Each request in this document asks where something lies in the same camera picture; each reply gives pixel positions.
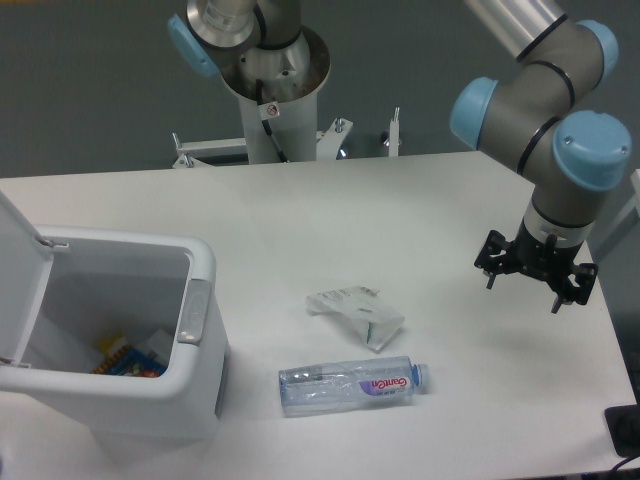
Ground black device at table edge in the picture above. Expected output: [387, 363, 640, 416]
[604, 405, 639, 457]

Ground crushed clear water bottle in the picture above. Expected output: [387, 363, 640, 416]
[278, 356, 430, 416]

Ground crumpled clear plastic bag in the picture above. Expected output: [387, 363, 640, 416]
[306, 286, 405, 353]

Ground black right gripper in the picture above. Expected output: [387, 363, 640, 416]
[474, 222, 599, 314]

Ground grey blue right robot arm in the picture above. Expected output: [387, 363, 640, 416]
[449, 1, 632, 306]

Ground white trash can lid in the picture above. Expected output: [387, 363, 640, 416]
[1, 195, 54, 364]

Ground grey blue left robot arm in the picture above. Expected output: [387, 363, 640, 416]
[168, 1, 344, 174]

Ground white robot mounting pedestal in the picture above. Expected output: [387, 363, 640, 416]
[171, 27, 404, 170]

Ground colourful trash inside can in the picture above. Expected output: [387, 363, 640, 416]
[90, 330, 173, 378]

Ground white plastic trash can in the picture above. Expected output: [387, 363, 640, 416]
[1, 227, 229, 438]

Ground white frame at right edge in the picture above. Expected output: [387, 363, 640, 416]
[593, 169, 639, 261]

